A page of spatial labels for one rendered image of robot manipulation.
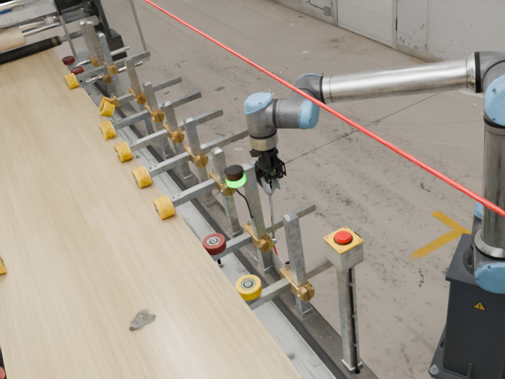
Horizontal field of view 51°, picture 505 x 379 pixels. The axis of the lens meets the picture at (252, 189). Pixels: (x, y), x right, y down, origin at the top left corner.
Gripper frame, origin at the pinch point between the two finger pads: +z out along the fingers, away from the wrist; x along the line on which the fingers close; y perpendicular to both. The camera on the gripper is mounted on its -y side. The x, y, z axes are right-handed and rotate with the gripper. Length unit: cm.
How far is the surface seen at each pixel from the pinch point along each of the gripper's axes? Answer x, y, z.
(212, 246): -25.3, 1.1, 10.5
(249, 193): -9.6, 4.3, -6.2
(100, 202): -51, -52, 11
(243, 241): -13.4, 0.2, 15.7
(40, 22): -28, -259, -7
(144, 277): -50, -1, 11
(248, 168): -8.1, 4.3, -15.7
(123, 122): -24, -100, 6
